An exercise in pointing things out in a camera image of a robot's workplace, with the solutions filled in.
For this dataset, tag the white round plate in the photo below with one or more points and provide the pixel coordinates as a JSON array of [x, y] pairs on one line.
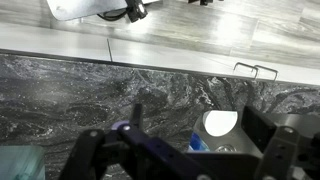
[[218, 123]]

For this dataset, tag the teal glass item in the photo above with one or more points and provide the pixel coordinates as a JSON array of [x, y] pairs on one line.
[[22, 163]]

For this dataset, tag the white base cabinets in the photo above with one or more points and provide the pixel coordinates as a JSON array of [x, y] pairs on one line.
[[71, 44]]

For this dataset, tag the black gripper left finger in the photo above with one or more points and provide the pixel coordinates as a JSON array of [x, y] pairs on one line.
[[141, 157]]

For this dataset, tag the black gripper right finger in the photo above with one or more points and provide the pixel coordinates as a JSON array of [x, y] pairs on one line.
[[283, 145]]

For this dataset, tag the stainless steel sink basin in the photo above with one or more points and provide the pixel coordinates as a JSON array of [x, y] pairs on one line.
[[237, 141]]

